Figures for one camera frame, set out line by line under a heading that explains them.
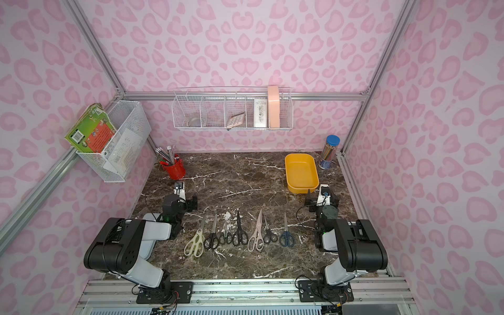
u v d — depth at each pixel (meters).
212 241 0.86
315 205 0.80
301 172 1.13
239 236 0.88
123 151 0.83
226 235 0.88
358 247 0.45
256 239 0.86
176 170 1.10
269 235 0.88
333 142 0.98
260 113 0.93
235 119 0.95
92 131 0.72
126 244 0.46
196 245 0.84
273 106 0.82
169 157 1.04
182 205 0.82
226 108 1.07
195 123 0.98
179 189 0.81
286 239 0.86
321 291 0.67
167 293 0.66
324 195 0.75
